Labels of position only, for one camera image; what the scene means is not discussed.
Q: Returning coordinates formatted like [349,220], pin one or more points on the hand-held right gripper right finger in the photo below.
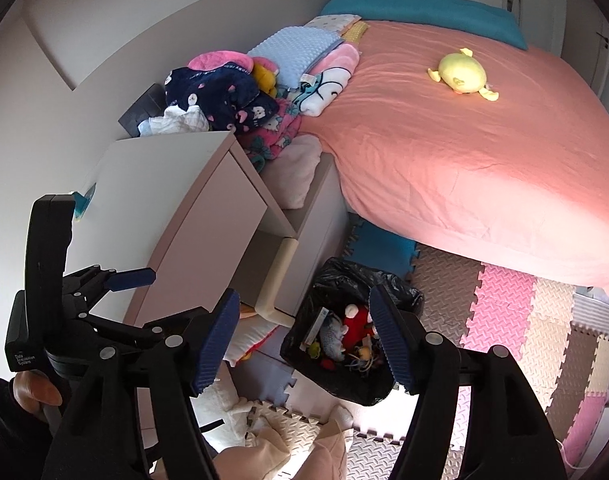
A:
[392,340]

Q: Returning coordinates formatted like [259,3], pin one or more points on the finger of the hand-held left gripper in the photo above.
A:
[139,337]
[132,279]

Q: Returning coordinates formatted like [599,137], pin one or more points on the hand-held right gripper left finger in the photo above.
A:
[214,345]

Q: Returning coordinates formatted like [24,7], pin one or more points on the black trash bag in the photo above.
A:
[334,385]

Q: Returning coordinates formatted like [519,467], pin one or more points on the person's left forearm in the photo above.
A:
[9,435]

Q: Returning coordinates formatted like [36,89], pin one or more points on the person's left hand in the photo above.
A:
[32,387]

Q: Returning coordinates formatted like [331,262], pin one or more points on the white pink trimmed pillow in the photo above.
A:
[249,332]

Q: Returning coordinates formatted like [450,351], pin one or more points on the red plush toy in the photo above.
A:
[359,320]

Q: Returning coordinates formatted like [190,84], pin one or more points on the blue figure toy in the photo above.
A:
[84,205]

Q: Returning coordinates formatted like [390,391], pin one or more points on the grey fish toy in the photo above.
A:
[332,337]

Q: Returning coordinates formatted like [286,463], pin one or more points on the white fluffy cloth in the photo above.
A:
[224,405]

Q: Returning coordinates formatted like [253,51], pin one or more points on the white nightstand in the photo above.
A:
[184,240]

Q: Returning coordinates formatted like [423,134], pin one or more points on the white card packet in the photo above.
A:
[315,325]

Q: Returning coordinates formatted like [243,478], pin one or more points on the colourful foam puzzle mat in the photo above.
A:
[504,300]

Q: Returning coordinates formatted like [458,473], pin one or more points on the person's legs in beige pants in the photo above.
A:
[329,455]

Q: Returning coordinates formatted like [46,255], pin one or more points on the white quilted cloth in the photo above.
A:
[177,120]

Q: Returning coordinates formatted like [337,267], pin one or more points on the black box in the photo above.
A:
[142,110]

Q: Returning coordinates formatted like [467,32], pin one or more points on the pale pink fluffy cloth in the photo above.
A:
[292,170]

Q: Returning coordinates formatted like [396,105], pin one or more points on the bed with pink sheet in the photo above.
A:
[459,160]

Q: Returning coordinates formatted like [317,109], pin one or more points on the pink floral fleece garment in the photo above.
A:
[272,132]

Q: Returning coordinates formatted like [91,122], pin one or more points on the navy patterned fleece garment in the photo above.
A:
[219,90]

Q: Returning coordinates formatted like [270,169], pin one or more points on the bright pink plush cushion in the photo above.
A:
[209,60]

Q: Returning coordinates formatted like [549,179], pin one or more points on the yellow soft toy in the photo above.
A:
[263,77]

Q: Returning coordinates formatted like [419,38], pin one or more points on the white cartoon print blanket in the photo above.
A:
[322,95]

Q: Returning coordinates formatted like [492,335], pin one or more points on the yellow plush toy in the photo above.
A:
[462,72]

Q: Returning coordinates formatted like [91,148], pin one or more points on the light blue dotted blanket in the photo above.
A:
[294,52]

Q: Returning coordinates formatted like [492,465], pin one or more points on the pale pink folded blanket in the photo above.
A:
[339,57]

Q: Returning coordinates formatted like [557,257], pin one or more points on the yellow checked cloth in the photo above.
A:
[355,31]

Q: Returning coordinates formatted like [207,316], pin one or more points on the white patterned pillow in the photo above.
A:
[332,21]

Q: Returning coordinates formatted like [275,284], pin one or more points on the teal pillow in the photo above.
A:
[424,7]

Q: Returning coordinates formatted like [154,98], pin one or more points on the white door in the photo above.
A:
[584,35]

